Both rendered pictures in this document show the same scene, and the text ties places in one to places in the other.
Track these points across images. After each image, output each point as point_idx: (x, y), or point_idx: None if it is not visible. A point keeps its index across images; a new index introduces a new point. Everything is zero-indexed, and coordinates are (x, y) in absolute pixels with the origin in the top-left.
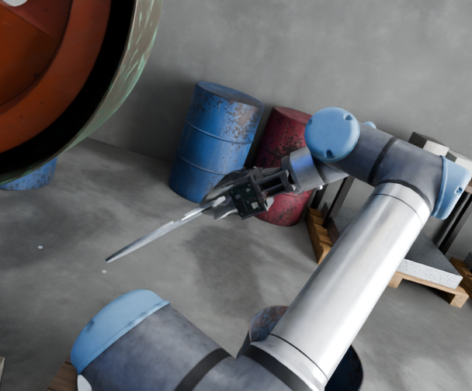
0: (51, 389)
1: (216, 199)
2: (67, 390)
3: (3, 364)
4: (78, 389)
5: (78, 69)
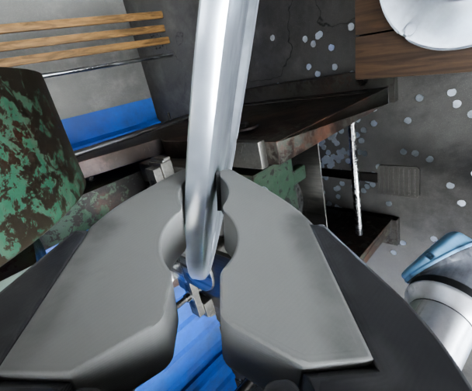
0: (360, 34)
1: (183, 250)
2: (378, 26)
3: (281, 140)
4: (389, 23)
5: None
